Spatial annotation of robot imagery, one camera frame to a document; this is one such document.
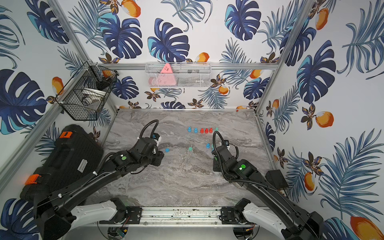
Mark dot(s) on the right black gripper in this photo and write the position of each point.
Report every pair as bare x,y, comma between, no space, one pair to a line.
215,165

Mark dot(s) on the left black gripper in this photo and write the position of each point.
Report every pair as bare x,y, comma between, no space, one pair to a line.
157,157

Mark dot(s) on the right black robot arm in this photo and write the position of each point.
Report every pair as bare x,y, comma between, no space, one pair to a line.
285,219

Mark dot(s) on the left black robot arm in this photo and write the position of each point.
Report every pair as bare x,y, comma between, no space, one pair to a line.
53,210

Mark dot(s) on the black power supply box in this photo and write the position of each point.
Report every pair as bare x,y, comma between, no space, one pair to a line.
276,179

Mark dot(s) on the black plastic tool case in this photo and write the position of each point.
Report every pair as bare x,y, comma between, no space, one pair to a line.
75,155

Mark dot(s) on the pink triangle card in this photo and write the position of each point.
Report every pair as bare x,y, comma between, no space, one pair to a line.
166,77

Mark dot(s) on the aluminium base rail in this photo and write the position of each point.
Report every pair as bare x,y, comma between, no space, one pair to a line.
109,215

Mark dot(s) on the clear mesh wall tray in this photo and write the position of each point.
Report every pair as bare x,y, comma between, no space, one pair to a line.
188,74

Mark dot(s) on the black wire basket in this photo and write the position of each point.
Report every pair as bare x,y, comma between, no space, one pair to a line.
90,90

